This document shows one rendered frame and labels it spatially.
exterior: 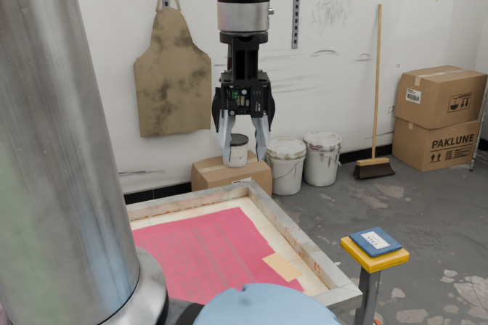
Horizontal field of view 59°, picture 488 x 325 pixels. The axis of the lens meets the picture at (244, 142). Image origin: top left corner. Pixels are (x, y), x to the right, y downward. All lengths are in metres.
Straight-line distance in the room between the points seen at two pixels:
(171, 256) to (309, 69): 2.52
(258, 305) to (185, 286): 0.75
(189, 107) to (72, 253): 2.80
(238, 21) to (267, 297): 0.39
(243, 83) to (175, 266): 0.64
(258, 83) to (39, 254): 0.43
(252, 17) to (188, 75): 2.40
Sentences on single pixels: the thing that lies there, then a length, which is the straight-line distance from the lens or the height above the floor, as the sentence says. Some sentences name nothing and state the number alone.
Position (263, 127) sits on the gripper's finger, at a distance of 0.67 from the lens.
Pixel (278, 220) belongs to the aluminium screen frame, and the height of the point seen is 0.99.
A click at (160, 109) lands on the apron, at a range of 3.00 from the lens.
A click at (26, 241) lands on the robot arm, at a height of 1.53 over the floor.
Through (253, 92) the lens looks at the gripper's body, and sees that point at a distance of 0.61.
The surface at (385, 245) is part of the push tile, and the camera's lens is 1.22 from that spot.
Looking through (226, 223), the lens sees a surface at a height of 0.95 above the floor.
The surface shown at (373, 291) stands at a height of 0.81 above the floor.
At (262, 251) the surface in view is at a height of 0.95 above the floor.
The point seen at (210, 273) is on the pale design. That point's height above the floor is 0.95.
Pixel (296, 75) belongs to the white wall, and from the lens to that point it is 3.41.
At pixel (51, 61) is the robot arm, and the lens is 0.21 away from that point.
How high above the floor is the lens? 1.65
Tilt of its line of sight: 22 degrees down
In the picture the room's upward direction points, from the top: straight up
